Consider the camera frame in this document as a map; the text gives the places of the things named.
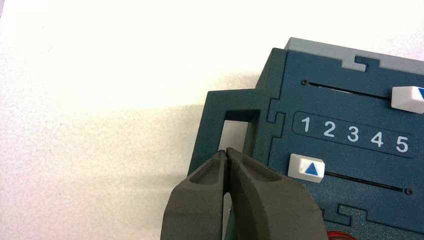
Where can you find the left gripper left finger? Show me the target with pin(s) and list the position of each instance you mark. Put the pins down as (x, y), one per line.
(195, 208)

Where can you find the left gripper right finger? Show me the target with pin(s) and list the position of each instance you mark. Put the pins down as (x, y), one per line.
(271, 212)

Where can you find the blue grey control box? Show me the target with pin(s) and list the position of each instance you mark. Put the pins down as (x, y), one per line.
(348, 99)

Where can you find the white slider knob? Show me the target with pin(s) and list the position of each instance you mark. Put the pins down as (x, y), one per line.
(405, 99)
(306, 168)

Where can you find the red push button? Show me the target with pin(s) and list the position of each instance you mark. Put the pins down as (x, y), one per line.
(341, 236)

